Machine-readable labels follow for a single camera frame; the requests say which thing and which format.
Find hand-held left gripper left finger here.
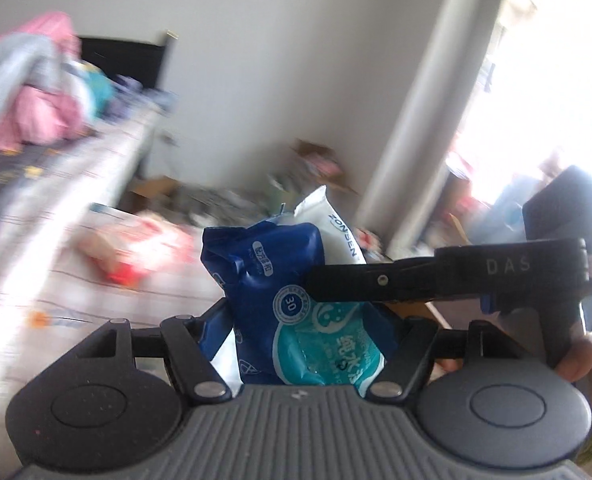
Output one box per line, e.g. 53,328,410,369
76,299,235,406

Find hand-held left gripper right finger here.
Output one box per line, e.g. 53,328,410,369
368,304,526,404

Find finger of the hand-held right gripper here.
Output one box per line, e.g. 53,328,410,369
303,259,439,306

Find blue wet wipes pack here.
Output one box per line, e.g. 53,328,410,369
198,221,401,402

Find red wet wipes pack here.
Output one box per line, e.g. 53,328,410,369
76,212,201,286

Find open cardboard box pink contents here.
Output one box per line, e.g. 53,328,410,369
291,140,357,196

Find small flat cardboard box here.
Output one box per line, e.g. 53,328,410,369
126,175,177,211

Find white mattress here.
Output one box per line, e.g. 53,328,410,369
0,105,161,281

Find teal pillow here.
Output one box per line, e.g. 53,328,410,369
78,67,117,116

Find dark star-print bed sheet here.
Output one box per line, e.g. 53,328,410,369
0,135,107,201

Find black headboard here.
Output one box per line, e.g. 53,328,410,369
76,36,169,91

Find pink and grey quilt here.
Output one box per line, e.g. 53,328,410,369
0,12,117,161

